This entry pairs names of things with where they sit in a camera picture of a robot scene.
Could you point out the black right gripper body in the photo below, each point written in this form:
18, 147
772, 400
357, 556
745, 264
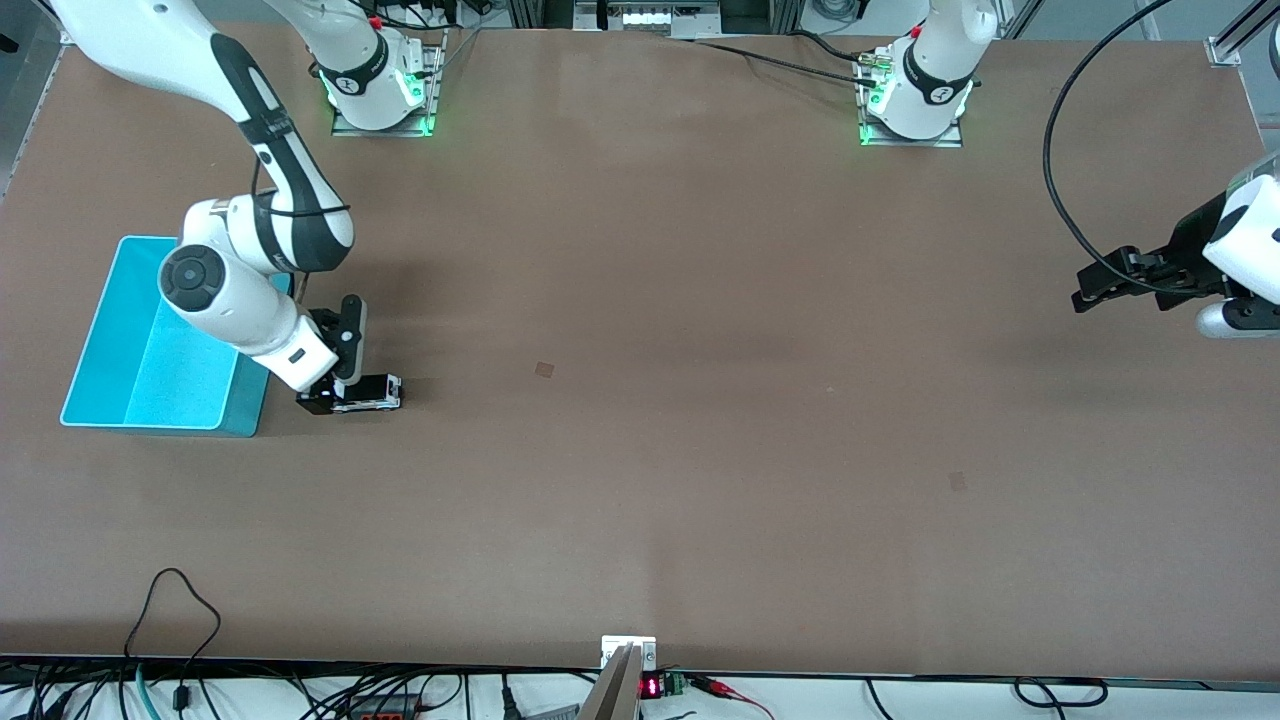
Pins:
325, 325

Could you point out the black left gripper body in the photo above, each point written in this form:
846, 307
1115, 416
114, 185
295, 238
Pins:
1191, 243

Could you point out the white jeep toy black roof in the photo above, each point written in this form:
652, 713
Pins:
375, 390

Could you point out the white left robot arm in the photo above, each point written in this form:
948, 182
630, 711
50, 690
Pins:
930, 60

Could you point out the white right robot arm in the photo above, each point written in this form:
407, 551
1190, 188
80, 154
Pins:
230, 300

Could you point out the turquoise plastic bin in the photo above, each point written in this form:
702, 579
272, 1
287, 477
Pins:
150, 380

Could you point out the red LED display module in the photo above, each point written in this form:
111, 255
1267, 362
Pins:
651, 688

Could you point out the grey equipment with lit panel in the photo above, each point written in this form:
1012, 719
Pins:
650, 18

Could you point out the green terminal block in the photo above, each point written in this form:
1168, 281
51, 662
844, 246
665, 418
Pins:
675, 685

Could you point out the red clip lead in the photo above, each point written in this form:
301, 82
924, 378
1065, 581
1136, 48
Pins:
725, 690

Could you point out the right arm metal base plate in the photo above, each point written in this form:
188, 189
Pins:
385, 131

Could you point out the aluminium frame profile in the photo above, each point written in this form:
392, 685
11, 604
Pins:
1225, 50

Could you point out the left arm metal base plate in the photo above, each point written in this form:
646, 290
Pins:
910, 143

